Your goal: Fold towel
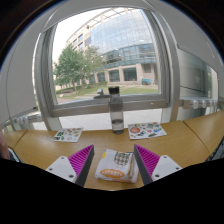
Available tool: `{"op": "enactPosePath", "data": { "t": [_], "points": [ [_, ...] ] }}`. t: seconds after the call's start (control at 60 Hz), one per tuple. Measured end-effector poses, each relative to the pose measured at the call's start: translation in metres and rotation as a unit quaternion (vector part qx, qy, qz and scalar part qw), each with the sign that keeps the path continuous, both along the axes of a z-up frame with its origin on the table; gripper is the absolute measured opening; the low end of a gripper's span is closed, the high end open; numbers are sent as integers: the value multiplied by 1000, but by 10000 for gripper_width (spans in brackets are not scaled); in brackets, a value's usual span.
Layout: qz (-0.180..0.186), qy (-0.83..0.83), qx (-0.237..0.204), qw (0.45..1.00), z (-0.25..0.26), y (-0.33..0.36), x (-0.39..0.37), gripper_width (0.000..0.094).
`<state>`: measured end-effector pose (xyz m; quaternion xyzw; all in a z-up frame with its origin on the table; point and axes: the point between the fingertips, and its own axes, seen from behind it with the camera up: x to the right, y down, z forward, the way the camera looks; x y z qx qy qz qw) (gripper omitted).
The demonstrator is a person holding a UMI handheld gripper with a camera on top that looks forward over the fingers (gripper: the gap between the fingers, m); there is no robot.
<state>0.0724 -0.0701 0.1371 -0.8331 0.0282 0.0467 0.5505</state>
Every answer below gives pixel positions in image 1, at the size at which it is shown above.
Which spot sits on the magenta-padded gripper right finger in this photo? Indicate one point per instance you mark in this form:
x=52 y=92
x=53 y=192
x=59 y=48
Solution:
x=165 y=166

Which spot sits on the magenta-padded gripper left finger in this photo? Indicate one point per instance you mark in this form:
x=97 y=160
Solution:
x=61 y=168

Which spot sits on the rectangular food sticker sheet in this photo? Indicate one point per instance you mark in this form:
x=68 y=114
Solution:
x=68 y=134

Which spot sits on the sticker sheet with red circle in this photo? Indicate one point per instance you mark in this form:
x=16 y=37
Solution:
x=146 y=130

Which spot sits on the person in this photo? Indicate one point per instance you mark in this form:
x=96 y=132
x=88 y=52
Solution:
x=3 y=148

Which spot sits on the clear water bottle, black cap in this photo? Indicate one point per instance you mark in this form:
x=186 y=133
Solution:
x=116 y=113

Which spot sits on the green tree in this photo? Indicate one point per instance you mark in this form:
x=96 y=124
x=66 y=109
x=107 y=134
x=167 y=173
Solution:
x=73 y=66

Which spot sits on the glass-fronted building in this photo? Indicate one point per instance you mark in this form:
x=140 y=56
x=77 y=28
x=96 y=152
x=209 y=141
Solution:
x=126 y=43

